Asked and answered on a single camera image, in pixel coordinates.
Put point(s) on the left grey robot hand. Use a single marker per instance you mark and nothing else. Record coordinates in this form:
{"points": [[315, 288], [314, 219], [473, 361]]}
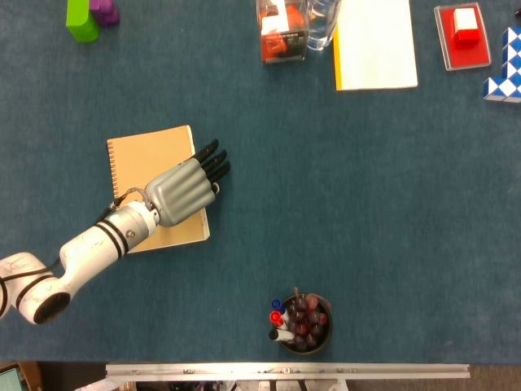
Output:
{"points": [[181, 193]]}

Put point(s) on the kraft cover spiral notebook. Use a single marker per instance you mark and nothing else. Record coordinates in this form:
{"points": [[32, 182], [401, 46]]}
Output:
{"points": [[146, 159]]}

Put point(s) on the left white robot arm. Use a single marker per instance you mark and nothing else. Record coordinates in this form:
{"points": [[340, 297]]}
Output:
{"points": [[89, 248]]}

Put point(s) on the black round pen holder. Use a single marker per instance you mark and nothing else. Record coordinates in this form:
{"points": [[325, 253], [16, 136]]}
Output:
{"points": [[327, 326]]}

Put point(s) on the blue cap whiteboard marker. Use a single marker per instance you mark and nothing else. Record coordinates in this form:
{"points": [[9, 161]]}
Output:
{"points": [[277, 304]]}

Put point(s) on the red cap whiteboard marker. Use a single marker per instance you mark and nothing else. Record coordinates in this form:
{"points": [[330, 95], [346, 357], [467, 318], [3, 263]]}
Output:
{"points": [[276, 317]]}

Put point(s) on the black cap whiteboard marker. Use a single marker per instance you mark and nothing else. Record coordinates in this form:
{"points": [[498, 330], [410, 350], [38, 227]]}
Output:
{"points": [[280, 335]]}

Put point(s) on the dark red grape bunch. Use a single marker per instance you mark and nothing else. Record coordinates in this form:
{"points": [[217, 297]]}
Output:
{"points": [[306, 322]]}

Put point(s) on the blue felt table cloth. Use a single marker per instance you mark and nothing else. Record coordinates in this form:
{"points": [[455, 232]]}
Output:
{"points": [[366, 203]]}

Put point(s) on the clear box of orange parts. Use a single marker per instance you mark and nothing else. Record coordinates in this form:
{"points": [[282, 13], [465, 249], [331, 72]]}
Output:
{"points": [[283, 36]]}

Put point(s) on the purple plastic block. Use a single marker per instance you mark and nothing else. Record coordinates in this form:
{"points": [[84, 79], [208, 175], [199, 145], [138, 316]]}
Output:
{"points": [[108, 14]]}

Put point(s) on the green plastic block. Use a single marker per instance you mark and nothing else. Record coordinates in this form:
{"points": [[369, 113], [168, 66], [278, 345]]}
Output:
{"points": [[81, 22]]}

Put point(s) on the clear plastic water bottle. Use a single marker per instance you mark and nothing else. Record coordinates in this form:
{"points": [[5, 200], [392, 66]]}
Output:
{"points": [[321, 28]]}

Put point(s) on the white notepad yellow spine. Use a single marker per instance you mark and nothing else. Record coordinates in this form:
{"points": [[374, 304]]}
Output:
{"points": [[378, 45]]}

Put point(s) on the green screen device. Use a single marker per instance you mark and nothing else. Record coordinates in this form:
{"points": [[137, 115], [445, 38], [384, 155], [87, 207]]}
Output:
{"points": [[10, 379]]}

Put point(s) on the red white box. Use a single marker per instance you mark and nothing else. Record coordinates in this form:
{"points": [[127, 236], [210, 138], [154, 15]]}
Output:
{"points": [[468, 55]]}

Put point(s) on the red and white cube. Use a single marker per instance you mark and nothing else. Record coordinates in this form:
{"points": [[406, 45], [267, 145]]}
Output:
{"points": [[467, 26]]}

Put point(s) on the blue white snake puzzle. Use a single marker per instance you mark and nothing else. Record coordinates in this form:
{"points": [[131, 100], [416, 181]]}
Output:
{"points": [[510, 73]]}

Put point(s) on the aluminium frame rail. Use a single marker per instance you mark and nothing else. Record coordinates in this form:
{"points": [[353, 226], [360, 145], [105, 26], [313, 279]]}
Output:
{"points": [[285, 370]]}

